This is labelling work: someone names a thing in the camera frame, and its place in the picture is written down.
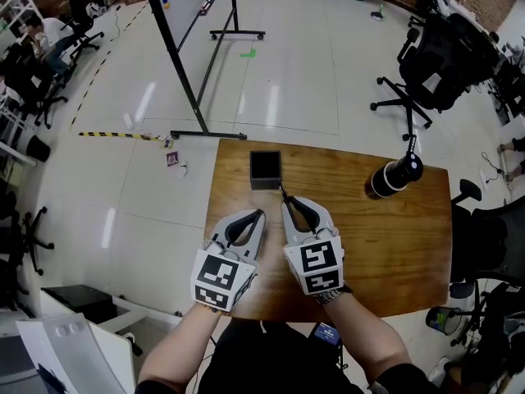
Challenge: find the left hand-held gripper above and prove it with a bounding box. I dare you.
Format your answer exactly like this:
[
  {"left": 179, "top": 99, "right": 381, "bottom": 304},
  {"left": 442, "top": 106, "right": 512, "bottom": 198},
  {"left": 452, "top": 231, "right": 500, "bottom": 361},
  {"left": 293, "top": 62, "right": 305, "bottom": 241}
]
[{"left": 190, "top": 208, "right": 268, "bottom": 313}]

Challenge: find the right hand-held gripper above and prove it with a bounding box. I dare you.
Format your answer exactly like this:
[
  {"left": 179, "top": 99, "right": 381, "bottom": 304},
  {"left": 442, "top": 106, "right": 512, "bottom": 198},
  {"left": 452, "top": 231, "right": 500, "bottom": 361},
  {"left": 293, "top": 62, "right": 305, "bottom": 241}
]
[{"left": 281, "top": 196, "right": 346, "bottom": 296}]

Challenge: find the black square pen holder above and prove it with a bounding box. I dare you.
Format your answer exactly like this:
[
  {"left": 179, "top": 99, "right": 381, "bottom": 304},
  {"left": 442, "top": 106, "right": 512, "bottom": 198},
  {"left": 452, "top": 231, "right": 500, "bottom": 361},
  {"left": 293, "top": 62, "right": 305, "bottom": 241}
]
[{"left": 249, "top": 149, "right": 284, "bottom": 192}]

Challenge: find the person's right forearm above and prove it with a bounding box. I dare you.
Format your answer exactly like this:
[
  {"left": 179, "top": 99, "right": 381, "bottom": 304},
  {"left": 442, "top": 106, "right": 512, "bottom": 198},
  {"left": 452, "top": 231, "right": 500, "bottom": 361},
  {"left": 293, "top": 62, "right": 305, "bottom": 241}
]
[{"left": 321, "top": 291, "right": 413, "bottom": 388}]

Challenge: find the person's left forearm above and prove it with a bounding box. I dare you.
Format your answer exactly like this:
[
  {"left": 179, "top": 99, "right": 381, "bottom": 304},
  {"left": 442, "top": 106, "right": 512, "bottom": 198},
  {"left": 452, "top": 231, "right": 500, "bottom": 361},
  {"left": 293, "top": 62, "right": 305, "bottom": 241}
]
[{"left": 137, "top": 301, "right": 231, "bottom": 390}]

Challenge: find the metal wristwatch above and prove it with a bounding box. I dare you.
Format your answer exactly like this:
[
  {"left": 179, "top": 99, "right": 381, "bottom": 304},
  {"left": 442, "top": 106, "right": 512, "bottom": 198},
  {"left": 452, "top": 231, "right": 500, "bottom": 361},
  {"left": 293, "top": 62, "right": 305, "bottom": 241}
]
[{"left": 313, "top": 286, "right": 354, "bottom": 307}]

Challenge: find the phone with blue screen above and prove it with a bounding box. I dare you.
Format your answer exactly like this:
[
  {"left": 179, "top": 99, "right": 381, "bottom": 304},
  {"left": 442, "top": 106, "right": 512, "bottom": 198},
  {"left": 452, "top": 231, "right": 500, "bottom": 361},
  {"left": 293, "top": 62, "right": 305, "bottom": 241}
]
[{"left": 313, "top": 322, "right": 344, "bottom": 346}]

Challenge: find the person's black clothing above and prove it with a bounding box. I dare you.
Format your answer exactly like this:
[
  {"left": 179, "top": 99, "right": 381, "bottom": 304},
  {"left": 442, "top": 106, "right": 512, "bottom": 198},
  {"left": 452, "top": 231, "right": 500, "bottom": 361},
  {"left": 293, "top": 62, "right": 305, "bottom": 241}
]
[{"left": 135, "top": 317, "right": 432, "bottom": 394}]

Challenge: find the yellow black striped floor strip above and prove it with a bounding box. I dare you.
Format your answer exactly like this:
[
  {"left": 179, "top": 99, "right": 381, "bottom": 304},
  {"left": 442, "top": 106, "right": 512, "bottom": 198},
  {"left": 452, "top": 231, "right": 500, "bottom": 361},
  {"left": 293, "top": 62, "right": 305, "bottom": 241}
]
[{"left": 78, "top": 131, "right": 160, "bottom": 142}]

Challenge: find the black mesh waste basket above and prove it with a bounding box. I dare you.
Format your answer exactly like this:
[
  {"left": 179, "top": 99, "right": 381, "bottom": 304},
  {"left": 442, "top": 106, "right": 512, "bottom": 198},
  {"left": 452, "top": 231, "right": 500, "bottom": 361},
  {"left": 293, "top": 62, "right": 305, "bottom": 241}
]
[{"left": 425, "top": 305, "right": 463, "bottom": 337}]

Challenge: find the black flat box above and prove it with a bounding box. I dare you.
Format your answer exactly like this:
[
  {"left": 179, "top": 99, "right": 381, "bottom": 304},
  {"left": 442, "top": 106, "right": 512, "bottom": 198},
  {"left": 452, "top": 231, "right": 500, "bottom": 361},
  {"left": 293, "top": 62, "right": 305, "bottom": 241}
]
[{"left": 42, "top": 284, "right": 116, "bottom": 324}]

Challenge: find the white shoe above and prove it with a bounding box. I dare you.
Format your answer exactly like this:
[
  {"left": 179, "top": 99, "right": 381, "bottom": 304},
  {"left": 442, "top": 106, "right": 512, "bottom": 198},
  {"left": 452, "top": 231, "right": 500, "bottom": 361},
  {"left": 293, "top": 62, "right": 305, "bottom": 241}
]
[{"left": 427, "top": 355, "right": 453, "bottom": 383}]

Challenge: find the white curved machine housing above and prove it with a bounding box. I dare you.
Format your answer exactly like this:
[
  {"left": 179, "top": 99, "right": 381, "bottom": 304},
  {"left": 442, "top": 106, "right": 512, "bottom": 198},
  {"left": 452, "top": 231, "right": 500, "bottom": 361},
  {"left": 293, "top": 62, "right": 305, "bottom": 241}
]
[{"left": 15, "top": 311, "right": 137, "bottom": 394}]

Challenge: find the large black mesh office chair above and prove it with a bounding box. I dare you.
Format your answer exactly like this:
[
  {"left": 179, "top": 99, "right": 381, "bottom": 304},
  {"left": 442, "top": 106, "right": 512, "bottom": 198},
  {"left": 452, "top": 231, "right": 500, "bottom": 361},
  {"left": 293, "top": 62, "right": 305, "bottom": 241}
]
[{"left": 370, "top": 11, "right": 500, "bottom": 141}]

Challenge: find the black round waste bin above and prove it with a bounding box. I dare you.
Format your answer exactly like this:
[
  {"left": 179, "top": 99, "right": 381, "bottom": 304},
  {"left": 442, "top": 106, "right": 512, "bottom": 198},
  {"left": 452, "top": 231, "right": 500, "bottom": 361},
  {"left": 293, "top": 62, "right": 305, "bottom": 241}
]
[{"left": 25, "top": 134, "right": 52, "bottom": 163}]

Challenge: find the rolling whiteboard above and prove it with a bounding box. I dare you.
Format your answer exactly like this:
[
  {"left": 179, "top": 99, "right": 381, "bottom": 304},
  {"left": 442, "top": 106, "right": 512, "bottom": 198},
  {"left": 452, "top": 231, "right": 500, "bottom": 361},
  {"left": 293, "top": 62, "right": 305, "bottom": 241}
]
[{"left": 144, "top": 0, "right": 267, "bottom": 141}]

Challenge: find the white shelf rack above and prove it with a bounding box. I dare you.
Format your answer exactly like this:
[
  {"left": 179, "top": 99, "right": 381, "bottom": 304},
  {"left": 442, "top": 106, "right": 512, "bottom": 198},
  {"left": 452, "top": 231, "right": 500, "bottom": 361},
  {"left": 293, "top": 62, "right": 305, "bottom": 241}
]
[{"left": 0, "top": 0, "right": 43, "bottom": 43}]

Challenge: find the beaded bracelet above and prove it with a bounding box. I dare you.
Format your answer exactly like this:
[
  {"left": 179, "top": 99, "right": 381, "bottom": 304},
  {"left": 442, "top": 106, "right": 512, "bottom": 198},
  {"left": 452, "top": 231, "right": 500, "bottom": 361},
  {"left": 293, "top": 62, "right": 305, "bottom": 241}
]
[{"left": 199, "top": 301, "right": 231, "bottom": 316}]

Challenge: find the black cylindrical device with strap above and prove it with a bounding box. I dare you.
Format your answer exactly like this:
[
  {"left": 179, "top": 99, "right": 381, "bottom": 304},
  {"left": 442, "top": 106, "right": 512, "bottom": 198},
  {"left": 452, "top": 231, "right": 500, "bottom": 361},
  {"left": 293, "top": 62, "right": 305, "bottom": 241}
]
[{"left": 364, "top": 133, "right": 424, "bottom": 200}]

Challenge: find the white metal frame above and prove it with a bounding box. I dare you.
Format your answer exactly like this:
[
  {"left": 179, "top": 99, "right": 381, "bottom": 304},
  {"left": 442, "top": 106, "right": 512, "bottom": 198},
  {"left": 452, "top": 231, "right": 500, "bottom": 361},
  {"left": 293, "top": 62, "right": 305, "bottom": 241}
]
[{"left": 39, "top": 286, "right": 184, "bottom": 357}]

